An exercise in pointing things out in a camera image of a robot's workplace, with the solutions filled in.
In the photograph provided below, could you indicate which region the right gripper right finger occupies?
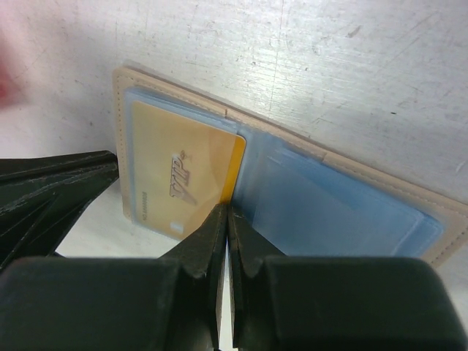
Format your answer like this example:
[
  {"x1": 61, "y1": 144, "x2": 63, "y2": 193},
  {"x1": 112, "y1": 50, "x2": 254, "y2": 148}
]
[{"x1": 227, "y1": 208, "x2": 467, "y2": 350}]

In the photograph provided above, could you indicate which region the gold VIP card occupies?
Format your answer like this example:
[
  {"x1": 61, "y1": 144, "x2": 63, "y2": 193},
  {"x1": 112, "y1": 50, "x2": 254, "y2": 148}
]
[{"x1": 131, "y1": 101, "x2": 246, "y2": 239}]

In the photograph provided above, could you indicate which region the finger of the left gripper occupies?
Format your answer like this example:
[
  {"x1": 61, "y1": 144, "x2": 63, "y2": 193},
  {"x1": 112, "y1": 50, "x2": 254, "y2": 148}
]
[{"x1": 1, "y1": 151, "x2": 119, "y2": 268}]

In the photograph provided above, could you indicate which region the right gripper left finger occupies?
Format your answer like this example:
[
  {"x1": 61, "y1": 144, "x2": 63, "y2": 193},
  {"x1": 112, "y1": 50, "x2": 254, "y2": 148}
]
[{"x1": 1, "y1": 204, "x2": 227, "y2": 350}]

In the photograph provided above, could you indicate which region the beige leather card holder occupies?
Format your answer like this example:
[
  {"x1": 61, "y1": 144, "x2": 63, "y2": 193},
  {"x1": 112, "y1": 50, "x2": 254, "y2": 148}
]
[{"x1": 113, "y1": 66, "x2": 467, "y2": 266}]

